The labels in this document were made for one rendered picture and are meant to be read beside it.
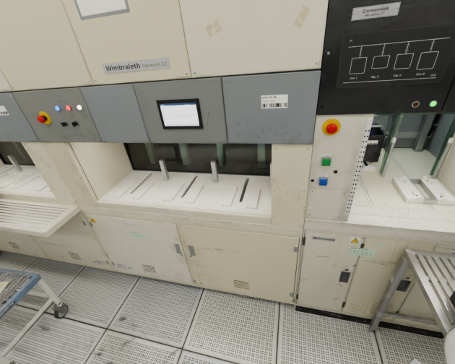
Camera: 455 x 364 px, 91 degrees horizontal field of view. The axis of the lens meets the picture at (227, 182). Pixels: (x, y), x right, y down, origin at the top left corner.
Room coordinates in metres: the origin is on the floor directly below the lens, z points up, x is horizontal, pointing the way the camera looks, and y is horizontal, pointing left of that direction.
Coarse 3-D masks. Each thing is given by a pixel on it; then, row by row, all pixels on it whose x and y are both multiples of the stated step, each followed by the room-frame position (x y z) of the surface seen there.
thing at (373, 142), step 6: (372, 126) 1.31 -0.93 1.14; (378, 126) 1.30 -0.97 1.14; (378, 132) 1.30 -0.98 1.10; (384, 132) 1.25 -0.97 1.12; (372, 138) 1.23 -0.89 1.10; (378, 138) 1.22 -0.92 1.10; (384, 138) 1.21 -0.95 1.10; (372, 144) 1.23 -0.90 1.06; (378, 144) 1.21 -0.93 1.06; (366, 150) 1.23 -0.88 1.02; (372, 150) 1.22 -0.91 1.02; (378, 150) 1.21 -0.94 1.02; (366, 156) 1.23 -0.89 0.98; (372, 156) 1.22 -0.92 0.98; (378, 156) 1.21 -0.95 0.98; (366, 162) 1.26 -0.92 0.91
